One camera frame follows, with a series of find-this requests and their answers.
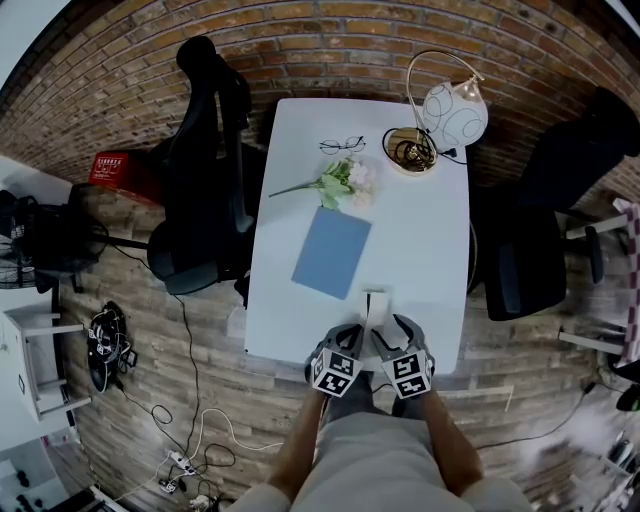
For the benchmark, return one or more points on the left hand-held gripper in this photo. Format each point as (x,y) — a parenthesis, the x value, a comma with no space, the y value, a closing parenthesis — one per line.
(335,372)

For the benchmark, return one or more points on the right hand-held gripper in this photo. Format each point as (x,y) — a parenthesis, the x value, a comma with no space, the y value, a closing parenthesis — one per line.
(407,375)

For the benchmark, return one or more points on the small grey box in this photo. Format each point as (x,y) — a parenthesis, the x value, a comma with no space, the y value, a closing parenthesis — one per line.
(379,302)

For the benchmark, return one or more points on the person's right forearm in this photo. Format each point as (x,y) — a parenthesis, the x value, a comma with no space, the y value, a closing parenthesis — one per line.
(452,445)

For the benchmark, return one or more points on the person's left forearm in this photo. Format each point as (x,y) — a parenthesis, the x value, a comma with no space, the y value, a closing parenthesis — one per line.
(297,445)

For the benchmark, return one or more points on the person's grey trousers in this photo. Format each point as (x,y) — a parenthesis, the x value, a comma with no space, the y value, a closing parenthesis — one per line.
(355,395)

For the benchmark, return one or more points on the blue notebook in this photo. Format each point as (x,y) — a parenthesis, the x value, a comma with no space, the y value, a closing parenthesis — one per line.
(330,252)

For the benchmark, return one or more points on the person's beige shirt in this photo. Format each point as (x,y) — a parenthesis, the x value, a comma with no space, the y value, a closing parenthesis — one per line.
(380,465)

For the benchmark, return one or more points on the artificial flower bouquet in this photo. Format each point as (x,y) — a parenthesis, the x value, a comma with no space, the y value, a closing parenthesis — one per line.
(350,177)

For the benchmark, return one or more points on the thin-rimmed eyeglasses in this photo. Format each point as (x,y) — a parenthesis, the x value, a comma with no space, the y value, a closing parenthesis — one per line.
(342,145)

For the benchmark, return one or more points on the white power strip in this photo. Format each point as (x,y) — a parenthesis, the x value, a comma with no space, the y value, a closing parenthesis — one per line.
(181,461)

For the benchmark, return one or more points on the black mesh office chair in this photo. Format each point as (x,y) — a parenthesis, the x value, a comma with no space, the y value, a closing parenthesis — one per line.
(550,200)

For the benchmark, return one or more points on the black office chair with headrest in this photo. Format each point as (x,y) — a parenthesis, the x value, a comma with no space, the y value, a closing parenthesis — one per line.
(205,165)

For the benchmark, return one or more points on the gold desk lamp white shade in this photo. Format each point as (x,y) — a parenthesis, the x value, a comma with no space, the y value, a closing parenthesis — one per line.
(455,112)

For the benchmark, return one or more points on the pink checked tablecloth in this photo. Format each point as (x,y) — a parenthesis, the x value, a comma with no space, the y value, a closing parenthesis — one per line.
(631,280)

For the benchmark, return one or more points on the red box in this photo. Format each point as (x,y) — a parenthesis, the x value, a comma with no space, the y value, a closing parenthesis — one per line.
(120,172)

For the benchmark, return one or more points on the black standing fan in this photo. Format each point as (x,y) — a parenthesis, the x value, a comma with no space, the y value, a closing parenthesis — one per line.
(50,240)

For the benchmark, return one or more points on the small white side table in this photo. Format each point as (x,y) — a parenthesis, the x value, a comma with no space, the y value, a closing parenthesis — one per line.
(15,360)

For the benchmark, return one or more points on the white panel with black knobs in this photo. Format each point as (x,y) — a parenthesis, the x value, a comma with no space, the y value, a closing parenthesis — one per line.
(20,485)

